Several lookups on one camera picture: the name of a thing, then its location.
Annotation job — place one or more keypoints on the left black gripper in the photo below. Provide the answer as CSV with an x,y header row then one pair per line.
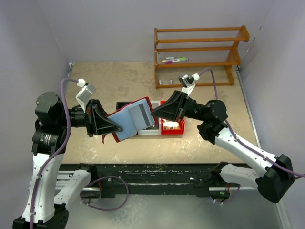
x,y
96,119

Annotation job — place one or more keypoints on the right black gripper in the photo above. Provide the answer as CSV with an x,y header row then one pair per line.
x,y
175,109

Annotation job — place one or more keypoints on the red leather card holder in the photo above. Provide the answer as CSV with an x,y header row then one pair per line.
x,y
124,120

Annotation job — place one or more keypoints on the red plastic bin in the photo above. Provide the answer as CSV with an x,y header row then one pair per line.
x,y
173,132

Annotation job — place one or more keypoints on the silver credit card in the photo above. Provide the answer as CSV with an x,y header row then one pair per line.
x,y
141,116

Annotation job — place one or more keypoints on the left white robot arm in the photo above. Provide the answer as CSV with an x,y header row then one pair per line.
x,y
45,209

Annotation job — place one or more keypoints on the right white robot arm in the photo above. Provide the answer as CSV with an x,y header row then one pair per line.
x,y
271,175

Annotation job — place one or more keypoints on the gold cards pile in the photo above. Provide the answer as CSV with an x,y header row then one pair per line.
x,y
170,125

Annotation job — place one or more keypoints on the black plastic bin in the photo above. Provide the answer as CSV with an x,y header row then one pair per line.
x,y
124,106

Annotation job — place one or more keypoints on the white plastic bin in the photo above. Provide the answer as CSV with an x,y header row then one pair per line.
x,y
155,129

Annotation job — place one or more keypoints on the purple marker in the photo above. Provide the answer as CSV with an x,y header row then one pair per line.
x,y
176,60

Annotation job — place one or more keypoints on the green marker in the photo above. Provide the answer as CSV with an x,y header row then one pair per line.
x,y
172,58

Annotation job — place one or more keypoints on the wooden rack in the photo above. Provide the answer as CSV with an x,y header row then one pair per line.
x,y
204,47

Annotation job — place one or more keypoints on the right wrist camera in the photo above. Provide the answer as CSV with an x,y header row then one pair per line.
x,y
188,82

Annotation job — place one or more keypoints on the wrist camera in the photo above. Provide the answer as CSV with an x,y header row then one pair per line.
x,y
188,82
85,93

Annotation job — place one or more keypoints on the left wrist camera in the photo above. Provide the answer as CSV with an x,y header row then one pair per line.
x,y
85,93

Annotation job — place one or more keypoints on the aluminium frame rail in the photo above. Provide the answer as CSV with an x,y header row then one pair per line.
x,y
63,177

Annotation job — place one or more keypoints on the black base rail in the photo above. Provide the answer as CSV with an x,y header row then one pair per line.
x,y
155,179

